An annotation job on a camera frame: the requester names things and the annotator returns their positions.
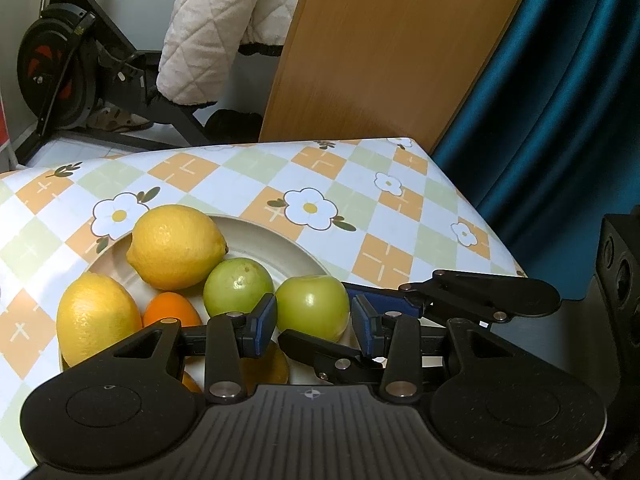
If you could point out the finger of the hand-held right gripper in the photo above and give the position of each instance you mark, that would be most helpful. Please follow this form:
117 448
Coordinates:
400 302
340 362

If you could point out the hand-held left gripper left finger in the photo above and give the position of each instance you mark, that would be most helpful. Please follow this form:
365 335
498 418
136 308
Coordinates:
262 325

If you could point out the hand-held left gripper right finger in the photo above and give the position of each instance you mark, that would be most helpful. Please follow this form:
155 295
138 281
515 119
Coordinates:
367 330

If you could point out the dark speckled orange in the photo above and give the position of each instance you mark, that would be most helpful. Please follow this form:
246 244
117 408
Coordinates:
265 365

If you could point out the small green apple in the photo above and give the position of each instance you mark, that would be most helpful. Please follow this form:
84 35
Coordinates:
312 310

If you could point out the beige round plate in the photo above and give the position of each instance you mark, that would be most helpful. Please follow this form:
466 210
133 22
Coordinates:
270 245

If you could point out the yellow lemon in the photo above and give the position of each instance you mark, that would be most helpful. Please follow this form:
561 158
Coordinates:
97 322
175 247

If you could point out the green lime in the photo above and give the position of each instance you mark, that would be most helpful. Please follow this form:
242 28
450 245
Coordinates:
235 287

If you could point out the small bright orange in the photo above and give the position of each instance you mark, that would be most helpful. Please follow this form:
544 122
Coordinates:
167 310

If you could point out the checkered floral tablecloth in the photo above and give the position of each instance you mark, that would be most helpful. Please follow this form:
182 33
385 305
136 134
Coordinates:
225 185

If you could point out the teal curtain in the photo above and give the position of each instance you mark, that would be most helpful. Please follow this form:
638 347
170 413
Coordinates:
550 135

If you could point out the black fuzzy cloth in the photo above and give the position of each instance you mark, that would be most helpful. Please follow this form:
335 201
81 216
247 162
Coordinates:
235 126

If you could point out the patterned sandal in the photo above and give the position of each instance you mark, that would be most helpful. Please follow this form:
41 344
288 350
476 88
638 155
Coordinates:
117 120

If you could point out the wooden board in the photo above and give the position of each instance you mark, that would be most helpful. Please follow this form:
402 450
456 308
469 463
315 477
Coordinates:
390 50

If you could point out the white quilted blanket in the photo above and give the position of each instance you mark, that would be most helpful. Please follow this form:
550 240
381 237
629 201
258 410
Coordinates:
210 35

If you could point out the red floral printed cloth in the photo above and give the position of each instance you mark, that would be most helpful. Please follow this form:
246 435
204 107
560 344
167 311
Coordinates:
3 125

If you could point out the black exercise bike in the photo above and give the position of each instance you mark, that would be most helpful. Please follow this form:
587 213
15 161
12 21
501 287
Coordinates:
55 70

